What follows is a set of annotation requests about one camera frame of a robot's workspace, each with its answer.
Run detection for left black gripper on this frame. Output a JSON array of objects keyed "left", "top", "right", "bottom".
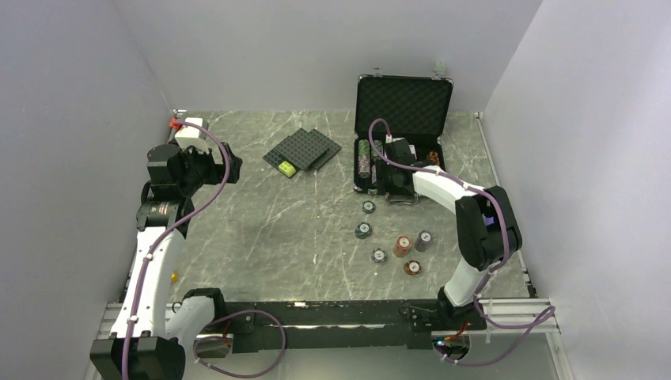
[{"left": 174, "top": 139, "right": 241, "bottom": 196}]

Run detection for grey chip stack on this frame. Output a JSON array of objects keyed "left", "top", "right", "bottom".
[{"left": 357, "top": 155, "right": 371, "bottom": 179}]

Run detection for dark green chip stack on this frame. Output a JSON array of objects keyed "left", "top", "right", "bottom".
[{"left": 371, "top": 140, "right": 384, "bottom": 162}]

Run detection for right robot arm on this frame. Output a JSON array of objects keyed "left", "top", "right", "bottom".
[{"left": 370, "top": 140, "right": 523, "bottom": 329}]

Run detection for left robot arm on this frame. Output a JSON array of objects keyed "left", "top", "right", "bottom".
[{"left": 89, "top": 142, "right": 242, "bottom": 379}]

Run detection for small chip stack near case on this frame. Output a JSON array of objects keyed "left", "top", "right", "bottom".
[{"left": 362, "top": 200, "right": 376, "bottom": 214}]

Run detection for playing cards deck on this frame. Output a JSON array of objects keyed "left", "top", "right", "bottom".
[{"left": 409, "top": 144, "right": 418, "bottom": 160}]

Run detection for yellow-green dice block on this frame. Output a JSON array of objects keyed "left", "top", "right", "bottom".
[{"left": 277, "top": 161, "right": 297, "bottom": 178}]

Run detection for purple chip stack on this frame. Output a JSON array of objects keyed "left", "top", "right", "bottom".
[{"left": 415, "top": 230, "right": 433, "bottom": 253}]

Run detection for dark foam pad top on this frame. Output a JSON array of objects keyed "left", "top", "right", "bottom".
[{"left": 263, "top": 128, "right": 326, "bottom": 170}]

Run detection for red chip stack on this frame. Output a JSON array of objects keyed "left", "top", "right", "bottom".
[{"left": 393, "top": 235, "right": 412, "bottom": 258}]

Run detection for black poker case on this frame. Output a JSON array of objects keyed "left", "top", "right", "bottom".
[{"left": 354, "top": 74, "right": 453, "bottom": 196}]

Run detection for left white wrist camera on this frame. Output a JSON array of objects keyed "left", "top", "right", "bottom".
[{"left": 174, "top": 117, "right": 209, "bottom": 154}]

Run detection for black base frame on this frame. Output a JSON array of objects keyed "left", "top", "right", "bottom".
[{"left": 202, "top": 298, "right": 487, "bottom": 353}]

